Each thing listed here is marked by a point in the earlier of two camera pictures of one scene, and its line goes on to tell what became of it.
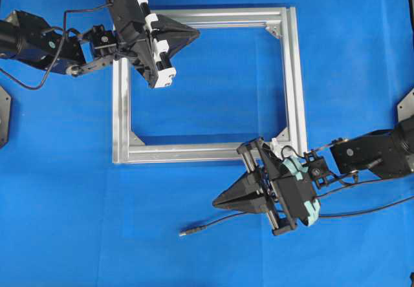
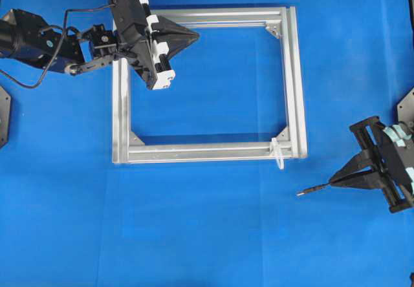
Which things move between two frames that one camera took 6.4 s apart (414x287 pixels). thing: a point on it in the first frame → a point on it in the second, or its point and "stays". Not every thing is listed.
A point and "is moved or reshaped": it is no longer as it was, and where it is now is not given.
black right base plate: [405, 107] stays
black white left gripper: [139, 35] stays
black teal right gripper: [281, 188] → [389, 152]
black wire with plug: [206, 226] is moved or reshaped
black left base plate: [5, 117] stays
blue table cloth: [70, 217] stays
